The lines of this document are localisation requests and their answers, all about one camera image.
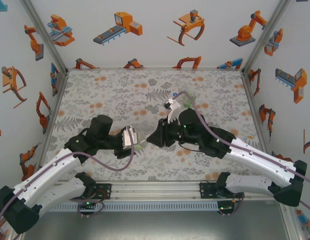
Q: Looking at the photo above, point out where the pale yellow label tea bottle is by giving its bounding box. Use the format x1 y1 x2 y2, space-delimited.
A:
133 132 150 154

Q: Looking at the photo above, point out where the floral printed tablecloth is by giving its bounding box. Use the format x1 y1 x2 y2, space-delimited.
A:
46 68 264 182

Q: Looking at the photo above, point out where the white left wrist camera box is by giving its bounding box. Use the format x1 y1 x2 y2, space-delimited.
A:
122 126 138 148

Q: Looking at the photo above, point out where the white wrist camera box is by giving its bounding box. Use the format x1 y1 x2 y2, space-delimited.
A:
163 96 182 124
122 126 138 148

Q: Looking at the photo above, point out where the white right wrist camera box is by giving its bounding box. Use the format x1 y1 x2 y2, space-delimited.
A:
163 96 182 124

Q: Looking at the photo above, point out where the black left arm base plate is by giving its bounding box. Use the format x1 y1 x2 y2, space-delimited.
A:
66 183 113 200

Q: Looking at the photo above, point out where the aluminium side rail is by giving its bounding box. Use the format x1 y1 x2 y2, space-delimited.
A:
241 71 272 151
42 69 70 151

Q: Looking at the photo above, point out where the white slotted cable duct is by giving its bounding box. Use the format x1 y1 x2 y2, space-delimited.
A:
28 201 220 212

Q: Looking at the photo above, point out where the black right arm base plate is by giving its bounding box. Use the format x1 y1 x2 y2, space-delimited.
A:
199 181 246 200

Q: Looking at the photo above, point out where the aluminium frame post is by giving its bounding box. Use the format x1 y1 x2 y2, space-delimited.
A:
241 0 292 75
19 0 69 73

